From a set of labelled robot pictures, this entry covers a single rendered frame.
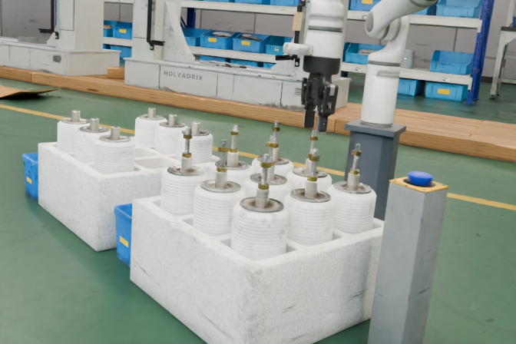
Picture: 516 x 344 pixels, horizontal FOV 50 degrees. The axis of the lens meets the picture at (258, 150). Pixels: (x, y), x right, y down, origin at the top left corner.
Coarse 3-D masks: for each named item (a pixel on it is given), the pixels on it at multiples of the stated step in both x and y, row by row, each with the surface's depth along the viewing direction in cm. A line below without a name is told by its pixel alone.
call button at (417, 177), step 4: (412, 172) 92; (416, 172) 92; (420, 172) 93; (424, 172) 93; (408, 176) 91; (412, 176) 90; (416, 176) 90; (420, 176) 90; (424, 176) 90; (428, 176) 90; (412, 180) 91; (416, 180) 90; (420, 180) 90; (424, 180) 90; (428, 180) 90; (420, 184) 90; (424, 184) 90
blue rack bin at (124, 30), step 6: (120, 24) 728; (126, 24) 739; (132, 24) 750; (114, 30) 714; (120, 30) 710; (126, 30) 706; (132, 30) 702; (114, 36) 717; (120, 36) 713; (126, 36) 708
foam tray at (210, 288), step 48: (144, 240) 110; (192, 240) 97; (288, 240) 98; (336, 240) 100; (144, 288) 112; (192, 288) 98; (240, 288) 87; (288, 288) 91; (336, 288) 100; (240, 336) 88; (288, 336) 94
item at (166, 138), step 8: (160, 128) 155; (168, 128) 154; (176, 128) 154; (184, 128) 156; (160, 136) 155; (168, 136) 154; (176, 136) 154; (160, 144) 155; (168, 144) 155; (176, 144) 155; (160, 152) 156; (168, 152) 155; (176, 152) 156
